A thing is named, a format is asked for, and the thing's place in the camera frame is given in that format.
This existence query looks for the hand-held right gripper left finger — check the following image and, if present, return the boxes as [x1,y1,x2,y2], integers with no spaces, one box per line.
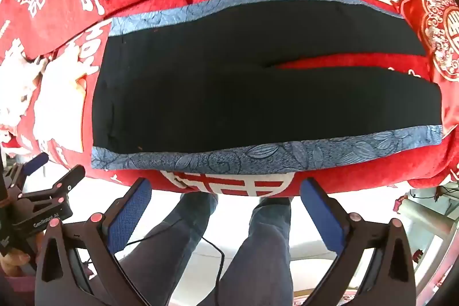
[35,178,153,306]

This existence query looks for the black pants with blue stripe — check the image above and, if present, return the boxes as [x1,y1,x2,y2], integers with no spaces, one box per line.
[90,0,444,175]

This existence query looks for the person's left leg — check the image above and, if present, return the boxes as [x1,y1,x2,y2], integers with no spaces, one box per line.
[116,193,220,306]

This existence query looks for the grey metal frame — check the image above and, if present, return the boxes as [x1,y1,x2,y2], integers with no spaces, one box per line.
[401,194,459,294]

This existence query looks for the black cable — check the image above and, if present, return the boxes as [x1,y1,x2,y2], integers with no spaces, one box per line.
[124,216,226,306]

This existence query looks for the person's left forearm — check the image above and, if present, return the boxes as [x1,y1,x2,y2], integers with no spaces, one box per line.
[0,272,36,306]

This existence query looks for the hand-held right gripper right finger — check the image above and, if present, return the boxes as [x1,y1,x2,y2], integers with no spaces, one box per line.
[300,178,417,306]

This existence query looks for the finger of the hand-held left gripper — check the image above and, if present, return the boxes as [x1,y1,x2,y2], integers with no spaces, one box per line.
[46,165,86,201]
[20,153,49,181]

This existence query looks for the red embroidered cushion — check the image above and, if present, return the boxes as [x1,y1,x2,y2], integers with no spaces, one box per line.
[397,0,459,82]

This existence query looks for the person's leg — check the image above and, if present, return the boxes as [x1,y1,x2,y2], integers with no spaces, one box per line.
[116,193,220,306]
[218,197,292,306]

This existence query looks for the person's right leg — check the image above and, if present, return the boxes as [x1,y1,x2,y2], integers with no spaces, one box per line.
[218,197,292,306]

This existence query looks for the person's left hand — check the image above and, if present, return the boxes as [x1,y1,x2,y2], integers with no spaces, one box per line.
[0,249,32,280]

